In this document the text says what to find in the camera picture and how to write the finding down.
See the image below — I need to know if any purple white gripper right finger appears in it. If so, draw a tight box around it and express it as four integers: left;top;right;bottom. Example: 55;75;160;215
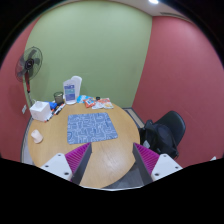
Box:
132;143;182;185

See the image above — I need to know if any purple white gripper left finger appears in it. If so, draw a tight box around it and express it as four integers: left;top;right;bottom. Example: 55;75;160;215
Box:
41;143;92;185

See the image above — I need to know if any blue patterned mouse pad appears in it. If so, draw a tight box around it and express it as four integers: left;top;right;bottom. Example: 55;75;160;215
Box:
67;112;118;144

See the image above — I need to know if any black office chair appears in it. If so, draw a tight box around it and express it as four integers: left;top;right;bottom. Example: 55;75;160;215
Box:
155;111;186;158

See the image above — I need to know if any red marker pen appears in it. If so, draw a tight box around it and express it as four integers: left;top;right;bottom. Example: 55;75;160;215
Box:
45;110;59;122

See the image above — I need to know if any black marker pen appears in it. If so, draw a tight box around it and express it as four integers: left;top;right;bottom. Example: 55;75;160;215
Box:
54;104;66;115

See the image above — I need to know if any white tissue box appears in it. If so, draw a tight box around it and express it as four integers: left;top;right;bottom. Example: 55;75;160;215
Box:
30;101;51;122

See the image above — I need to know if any small blue object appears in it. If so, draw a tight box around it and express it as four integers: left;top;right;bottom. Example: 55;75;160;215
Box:
49;102;57;110

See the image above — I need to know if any blue snack packet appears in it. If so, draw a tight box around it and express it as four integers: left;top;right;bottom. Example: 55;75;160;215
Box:
77;95;89;103

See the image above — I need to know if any white orange snack packet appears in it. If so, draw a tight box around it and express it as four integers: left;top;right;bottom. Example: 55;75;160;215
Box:
93;98;113;109

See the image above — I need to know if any dark pen cup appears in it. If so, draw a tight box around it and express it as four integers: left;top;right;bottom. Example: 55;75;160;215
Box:
54;91;64;105

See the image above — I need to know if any white plastic jug with label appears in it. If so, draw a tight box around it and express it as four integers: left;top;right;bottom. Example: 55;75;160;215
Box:
63;76;82;105

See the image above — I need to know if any standing electric fan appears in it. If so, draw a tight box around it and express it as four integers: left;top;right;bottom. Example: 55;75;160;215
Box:
15;46;43;104

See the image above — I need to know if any ceiling light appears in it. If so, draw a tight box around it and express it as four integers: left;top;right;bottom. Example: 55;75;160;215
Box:
148;0;159;4

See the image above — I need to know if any wall power socket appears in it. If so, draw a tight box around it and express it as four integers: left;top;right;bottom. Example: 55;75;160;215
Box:
22;105;27;114

